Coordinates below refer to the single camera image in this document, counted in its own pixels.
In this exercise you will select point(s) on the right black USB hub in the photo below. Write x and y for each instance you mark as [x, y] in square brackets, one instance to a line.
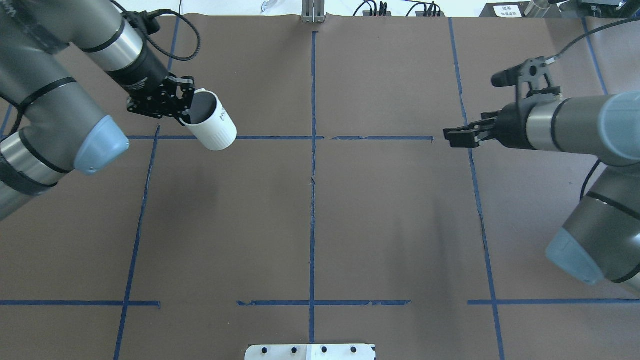
[430, 10]

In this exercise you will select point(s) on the brown paper table cover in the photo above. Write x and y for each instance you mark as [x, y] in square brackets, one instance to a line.
[340, 215]

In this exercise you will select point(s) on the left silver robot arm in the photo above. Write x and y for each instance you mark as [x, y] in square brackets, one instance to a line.
[59, 127]

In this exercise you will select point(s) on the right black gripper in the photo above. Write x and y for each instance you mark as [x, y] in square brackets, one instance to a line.
[513, 121]

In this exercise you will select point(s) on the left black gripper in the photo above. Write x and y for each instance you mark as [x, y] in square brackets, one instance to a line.
[141, 75]

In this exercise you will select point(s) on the silver metal cup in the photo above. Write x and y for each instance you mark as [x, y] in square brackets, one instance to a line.
[537, 9]

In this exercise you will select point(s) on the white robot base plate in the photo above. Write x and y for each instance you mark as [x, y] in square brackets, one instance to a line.
[331, 351]

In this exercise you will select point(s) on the aluminium frame post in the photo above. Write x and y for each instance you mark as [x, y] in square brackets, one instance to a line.
[313, 11]

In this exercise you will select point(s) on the black usb hub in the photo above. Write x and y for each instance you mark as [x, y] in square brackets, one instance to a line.
[430, 10]
[374, 9]

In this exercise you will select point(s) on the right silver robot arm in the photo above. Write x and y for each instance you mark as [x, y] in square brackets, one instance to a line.
[600, 238]

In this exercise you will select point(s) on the white ribbed HOME mug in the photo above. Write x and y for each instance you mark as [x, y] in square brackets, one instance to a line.
[209, 121]

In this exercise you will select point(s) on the black box with label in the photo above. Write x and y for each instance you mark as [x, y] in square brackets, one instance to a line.
[505, 10]

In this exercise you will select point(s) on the left black USB hub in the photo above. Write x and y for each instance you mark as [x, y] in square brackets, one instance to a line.
[374, 9]

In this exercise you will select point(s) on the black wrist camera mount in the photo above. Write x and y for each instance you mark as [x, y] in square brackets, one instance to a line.
[529, 79]

